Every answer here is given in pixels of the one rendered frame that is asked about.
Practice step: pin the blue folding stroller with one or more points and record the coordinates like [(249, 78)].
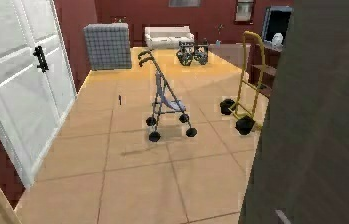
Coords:
[(163, 96)]

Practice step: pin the small black floor object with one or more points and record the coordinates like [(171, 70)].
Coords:
[(120, 99)]

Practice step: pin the yellow hand truck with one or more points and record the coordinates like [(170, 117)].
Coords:
[(245, 86)]

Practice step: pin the white sofa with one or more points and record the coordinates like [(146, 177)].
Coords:
[(168, 36)]

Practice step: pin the house plant in vase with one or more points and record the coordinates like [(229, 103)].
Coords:
[(219, 35)]

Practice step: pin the dark brown shelf unit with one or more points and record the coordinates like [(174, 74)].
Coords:
[(263, 71)]

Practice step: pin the white round ornament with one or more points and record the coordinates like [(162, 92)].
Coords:
[(277, 39)]

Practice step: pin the black television set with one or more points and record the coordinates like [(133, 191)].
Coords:
[(277, 23)]

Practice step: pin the dark grey door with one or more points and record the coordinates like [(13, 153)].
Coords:
[(312, 126)]

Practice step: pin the white room door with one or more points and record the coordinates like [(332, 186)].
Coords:
[(22, 83)]

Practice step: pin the framed wall picture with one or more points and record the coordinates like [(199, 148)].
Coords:
[(184, 3)]

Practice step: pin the window with dark frame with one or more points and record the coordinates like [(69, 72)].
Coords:
[(244, 10)]

